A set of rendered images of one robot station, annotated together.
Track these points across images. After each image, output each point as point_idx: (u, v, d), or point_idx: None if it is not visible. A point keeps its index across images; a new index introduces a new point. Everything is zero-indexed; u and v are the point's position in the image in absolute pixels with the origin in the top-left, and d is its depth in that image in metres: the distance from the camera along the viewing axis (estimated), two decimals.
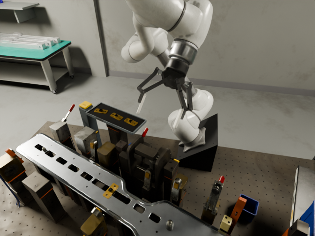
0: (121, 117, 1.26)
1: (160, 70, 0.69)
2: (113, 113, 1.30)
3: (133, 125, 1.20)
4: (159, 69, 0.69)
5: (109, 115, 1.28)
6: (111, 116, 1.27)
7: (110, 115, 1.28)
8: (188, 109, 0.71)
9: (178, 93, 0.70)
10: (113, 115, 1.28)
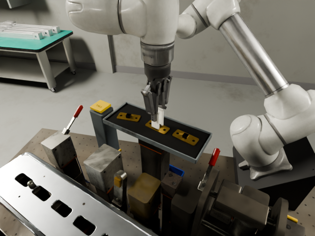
0: (166, 129, 0.72)
1: (148, 89, 0.59)
2: (151, 120, 0.76)
3: (193, 144, 0.66)
4: (147, 90, 0.58)
5: (146, 124, 0.74)
6: (148, 126, 0.73)
7: (147, 125, 0.73)
8: (164, 104, 0.69)
9: (161, 93, 0.65)
10: (151, 125, 0.73)
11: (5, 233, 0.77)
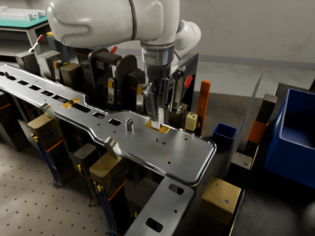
0: (166, 129, 0.72)
1: (150, 89, 0.59)
2: (150, 121, 0.75)
3: None
4: (148, 90, 0.58)
5: (145, 125, 0.73)
6: (148, 127, 0.73)
7: (147, 126, 0.73)
8: (163, 104, 0.70)
9: (161, 93, 0.65)
10: (151, 126, 0.73)
11: None
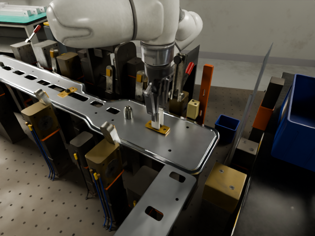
0: (166, 129, 0.72)
1: (150, 89, 0.59)
2: (150, 121, 0.75)
3: None
4: (148, 90, 0.58)
5: (145, 125, 0.73)
6: (148, 127, 0.73)
7: (147, 126, 0.73)
8: (163, 104, 0.70)
9: (161, 93, 0.65)
10: (151, 126, 0.73)
11: None
